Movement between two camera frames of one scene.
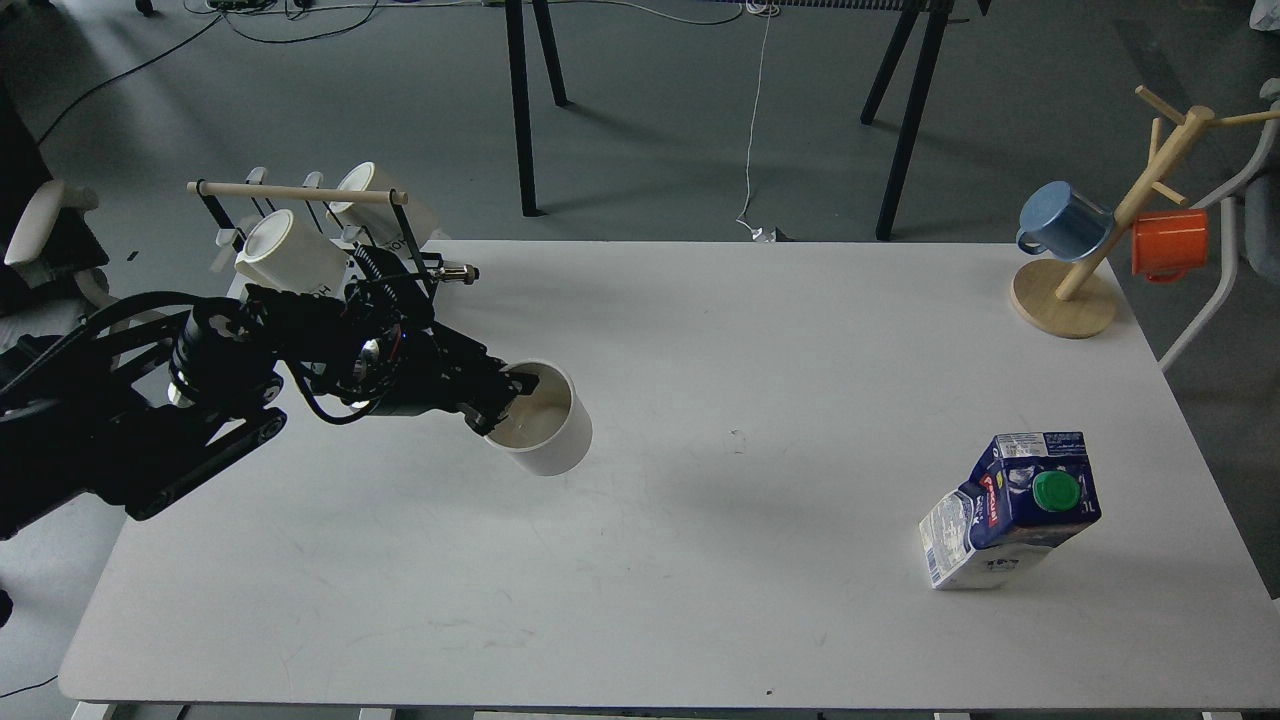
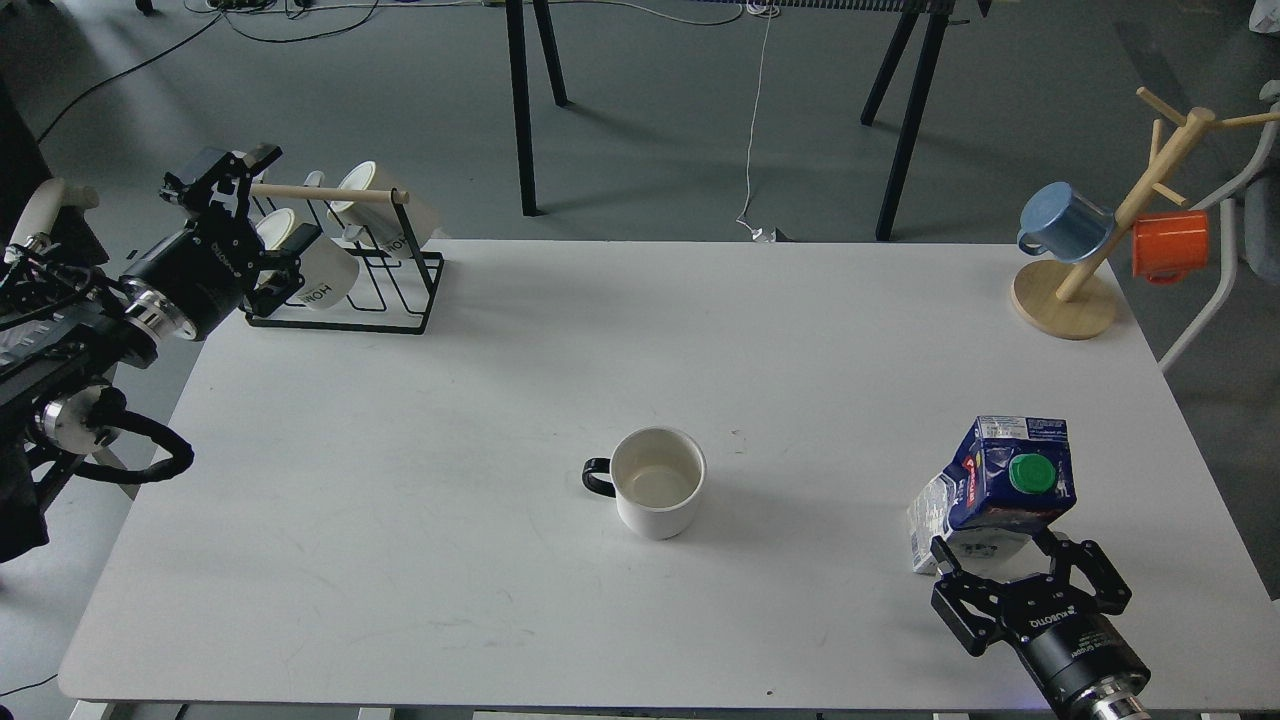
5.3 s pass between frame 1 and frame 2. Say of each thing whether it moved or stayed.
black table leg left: stayed
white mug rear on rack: stayed
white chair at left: stayed
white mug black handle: moved
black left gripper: moved
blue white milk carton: moved
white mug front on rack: stayed
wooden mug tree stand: stayed
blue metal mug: stayed
